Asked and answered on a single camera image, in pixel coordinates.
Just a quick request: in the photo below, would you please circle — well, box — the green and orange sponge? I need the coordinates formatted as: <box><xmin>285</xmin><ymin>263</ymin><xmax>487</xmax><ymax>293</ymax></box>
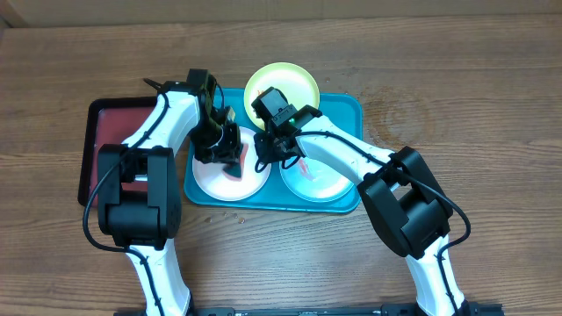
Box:
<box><xmin>222</xmin><ymin>143</ymin><xmax>249</xmax><ymax>181</ymax></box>

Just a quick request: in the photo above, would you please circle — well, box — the white plastic plate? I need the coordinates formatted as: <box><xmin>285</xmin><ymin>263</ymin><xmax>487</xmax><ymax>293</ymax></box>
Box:
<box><xmin>187</xmin><ymin>127</ymin><xmax>271</xmax><ymax>202</ymax></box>

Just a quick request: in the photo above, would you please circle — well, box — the yellow-green plastic plate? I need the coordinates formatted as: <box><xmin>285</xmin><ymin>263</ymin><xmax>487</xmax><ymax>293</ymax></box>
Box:
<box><xmin>243</xmin><ymin>62</ymin><xmax>320</xmax><ymax>130</ymax></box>

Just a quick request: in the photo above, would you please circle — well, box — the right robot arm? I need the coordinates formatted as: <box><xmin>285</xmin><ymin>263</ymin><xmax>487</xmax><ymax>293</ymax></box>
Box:
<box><xmin>251</xmin><ymin>87</ymin><xmax>469</xmax><ymax>315</ymax></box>

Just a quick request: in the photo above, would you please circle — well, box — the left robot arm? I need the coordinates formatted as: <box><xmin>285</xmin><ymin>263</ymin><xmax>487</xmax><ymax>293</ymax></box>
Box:
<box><xmin>87</xmin><ymin>68</ymin><xmax>242</xmax><ymax>315</ymax></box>

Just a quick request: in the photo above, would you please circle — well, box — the teal plastic serving tray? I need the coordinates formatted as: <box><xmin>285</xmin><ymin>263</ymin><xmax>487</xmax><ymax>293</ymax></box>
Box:
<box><xmin>184</xmin><ymin>92</ymin><xmax>363</xmax><ymax>214</ymax></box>

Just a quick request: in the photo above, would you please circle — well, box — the black and red tray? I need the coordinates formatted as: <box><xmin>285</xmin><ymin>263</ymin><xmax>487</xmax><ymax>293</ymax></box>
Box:
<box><xmin>77</xmin><ymin>97</ymin><xmax>156</xmax><ymax>206</ymax></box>

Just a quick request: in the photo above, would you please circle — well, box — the light blue plastic plate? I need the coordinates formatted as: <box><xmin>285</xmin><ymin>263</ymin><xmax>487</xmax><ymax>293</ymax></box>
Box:
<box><xmin>280</xmin><ymin>158</ymin><xmax>353</xmax><ymax>203</ymax></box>

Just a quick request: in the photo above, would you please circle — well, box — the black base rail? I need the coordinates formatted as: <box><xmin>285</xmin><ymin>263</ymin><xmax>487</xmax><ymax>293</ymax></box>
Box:
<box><xmin>113</xmin><ymin>302</ymin><xmax>505</xmax><ymax>316</ymax></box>

